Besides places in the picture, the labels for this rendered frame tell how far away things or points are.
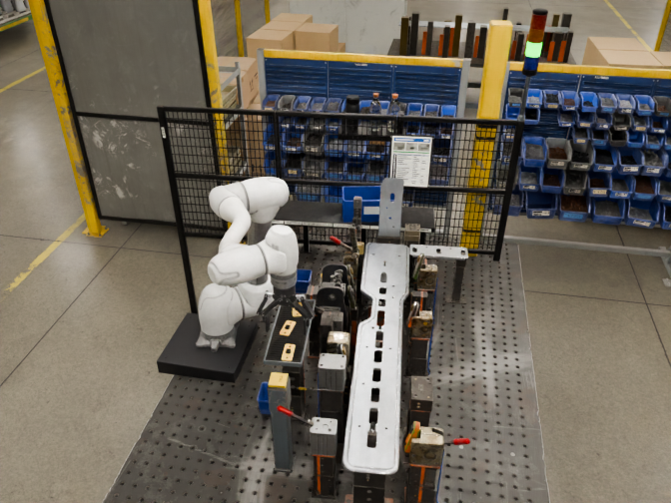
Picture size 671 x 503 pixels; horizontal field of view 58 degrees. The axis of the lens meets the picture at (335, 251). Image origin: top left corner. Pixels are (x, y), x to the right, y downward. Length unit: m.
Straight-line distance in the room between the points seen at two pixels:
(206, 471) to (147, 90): 2.90
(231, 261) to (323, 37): 5.19
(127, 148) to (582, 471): 3.72
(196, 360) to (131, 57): 2.44
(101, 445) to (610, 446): 2.75
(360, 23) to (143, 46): 4.96
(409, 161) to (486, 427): 1.42
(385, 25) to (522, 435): 7.06
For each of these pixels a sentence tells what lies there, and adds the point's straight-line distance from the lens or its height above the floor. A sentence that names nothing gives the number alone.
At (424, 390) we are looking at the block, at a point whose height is 1.03.
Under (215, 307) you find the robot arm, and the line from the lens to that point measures 2.78.
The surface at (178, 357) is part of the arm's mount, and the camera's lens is 2.88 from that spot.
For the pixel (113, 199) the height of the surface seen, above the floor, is 0.34.
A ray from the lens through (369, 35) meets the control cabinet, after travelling 9.03.
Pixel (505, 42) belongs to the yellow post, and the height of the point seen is 1.92.
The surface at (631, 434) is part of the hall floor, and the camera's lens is 3.85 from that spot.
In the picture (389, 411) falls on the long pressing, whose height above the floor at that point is 1.00.
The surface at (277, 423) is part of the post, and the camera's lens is 2.28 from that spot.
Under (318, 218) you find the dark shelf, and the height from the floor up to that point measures 1.03.
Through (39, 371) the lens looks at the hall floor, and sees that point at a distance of 4.23.
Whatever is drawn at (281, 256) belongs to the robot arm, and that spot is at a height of 1.62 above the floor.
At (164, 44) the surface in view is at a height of 1.59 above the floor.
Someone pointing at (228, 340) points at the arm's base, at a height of 0.78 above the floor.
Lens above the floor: 2.69
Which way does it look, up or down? 34 degrees down
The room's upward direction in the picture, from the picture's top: straight up
